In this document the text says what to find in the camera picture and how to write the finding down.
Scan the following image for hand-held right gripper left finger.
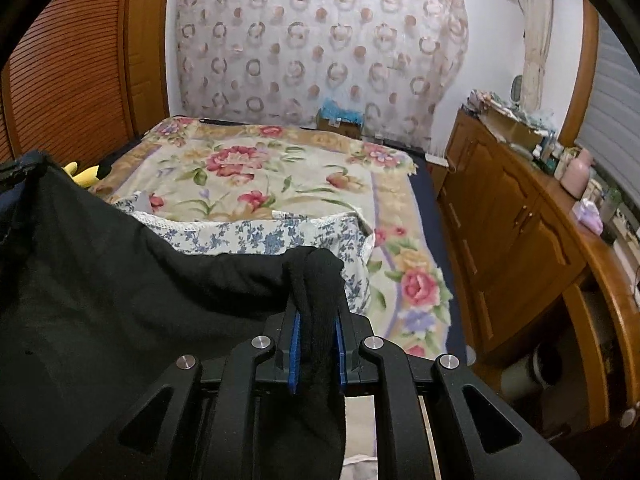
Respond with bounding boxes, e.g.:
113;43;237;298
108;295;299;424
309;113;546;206
70;307;303;480

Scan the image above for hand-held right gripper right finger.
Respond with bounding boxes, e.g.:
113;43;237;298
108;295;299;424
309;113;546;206
334;307;581;480

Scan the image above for black printed t-shirt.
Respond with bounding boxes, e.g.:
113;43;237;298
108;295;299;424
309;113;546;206
0;162;348;480

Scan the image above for blue floral quilt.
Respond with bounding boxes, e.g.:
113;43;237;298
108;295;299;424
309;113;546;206
112;192;376;316

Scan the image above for dark blue bed sheet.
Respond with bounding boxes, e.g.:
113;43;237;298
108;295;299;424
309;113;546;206
407;152;476;361

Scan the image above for floral blanket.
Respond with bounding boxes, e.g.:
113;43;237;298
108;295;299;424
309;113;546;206
92;116;453;361

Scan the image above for wooden cabinet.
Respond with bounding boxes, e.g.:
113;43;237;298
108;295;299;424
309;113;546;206
437;110;640;431

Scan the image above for small cardboard box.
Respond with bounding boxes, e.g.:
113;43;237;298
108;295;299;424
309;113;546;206
316;112;363;141

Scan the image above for blue plastic bag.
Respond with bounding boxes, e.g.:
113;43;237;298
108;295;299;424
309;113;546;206
320;97;366;123

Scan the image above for yellow plush toy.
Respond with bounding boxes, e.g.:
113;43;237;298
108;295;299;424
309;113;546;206
64;161;101;188

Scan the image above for purple tissue pack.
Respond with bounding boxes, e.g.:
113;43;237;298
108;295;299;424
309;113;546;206
572;199;606;233

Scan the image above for large cardboard box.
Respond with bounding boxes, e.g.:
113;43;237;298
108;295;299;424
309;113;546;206
480;105;543;151

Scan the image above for floral cloth bundle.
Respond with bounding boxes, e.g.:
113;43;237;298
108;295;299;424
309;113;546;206
465;89;493;111

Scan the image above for pink bottle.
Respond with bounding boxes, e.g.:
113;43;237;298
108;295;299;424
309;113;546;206
560;147;593;200

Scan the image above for circle print curtain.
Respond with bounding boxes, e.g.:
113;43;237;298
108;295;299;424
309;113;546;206
172;0;471;148

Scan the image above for navy blue garment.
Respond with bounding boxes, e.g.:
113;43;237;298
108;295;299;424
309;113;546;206
0;152;48;246

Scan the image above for wooden louvred wardrobe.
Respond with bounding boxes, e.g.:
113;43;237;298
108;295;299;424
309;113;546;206
0;0;173;171

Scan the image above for cream curtain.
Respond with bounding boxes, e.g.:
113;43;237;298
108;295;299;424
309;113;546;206
520;0;556;116

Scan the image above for grey window blind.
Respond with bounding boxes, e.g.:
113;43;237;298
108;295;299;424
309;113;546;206
575;20;640;161

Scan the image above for wooden window frame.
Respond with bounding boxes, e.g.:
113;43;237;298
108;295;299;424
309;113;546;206
557;0;601;146

